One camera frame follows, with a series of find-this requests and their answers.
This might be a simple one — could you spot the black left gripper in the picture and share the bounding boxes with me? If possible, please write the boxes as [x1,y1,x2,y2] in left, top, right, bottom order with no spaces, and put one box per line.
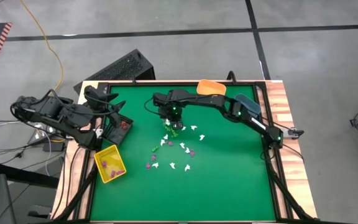
[85,85,126,126]

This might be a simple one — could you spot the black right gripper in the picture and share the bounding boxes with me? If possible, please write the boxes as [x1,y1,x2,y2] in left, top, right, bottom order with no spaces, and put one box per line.
[160,105,185,131]

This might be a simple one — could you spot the black slotted basket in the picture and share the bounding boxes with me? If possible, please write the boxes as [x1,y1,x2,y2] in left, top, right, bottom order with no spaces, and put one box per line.
[101,113,134,146]

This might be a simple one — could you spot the black perforated computer case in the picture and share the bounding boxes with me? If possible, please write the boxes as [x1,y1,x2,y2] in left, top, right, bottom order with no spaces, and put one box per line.
[73,49,156,94]

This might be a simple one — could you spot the yellow slotted basket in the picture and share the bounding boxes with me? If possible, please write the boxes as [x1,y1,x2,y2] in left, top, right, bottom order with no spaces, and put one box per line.
[93,144,127,184]

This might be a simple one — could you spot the yellow plastic tub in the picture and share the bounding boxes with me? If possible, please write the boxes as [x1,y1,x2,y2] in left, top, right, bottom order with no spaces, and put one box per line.
[196,79,227,96]

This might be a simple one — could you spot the blue-grey plastic tub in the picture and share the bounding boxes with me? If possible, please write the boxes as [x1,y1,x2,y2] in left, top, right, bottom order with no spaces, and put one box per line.
[234,93,262,118]

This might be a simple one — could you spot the black aluminium rig frame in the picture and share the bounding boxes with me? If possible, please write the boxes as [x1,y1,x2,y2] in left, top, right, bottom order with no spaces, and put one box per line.
[51,79,319,224]

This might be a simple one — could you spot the yellow power cable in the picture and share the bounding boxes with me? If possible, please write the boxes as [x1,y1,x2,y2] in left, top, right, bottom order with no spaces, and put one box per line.
[19,0,64,91]

